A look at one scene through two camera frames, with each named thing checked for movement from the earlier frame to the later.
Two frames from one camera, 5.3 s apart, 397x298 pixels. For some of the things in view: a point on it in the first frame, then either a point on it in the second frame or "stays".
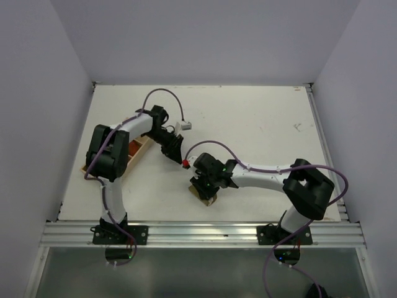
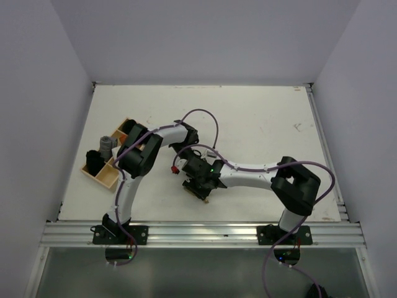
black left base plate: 112,235 stays
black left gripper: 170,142 -> 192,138
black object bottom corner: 314,292 stays
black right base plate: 271,234 stays
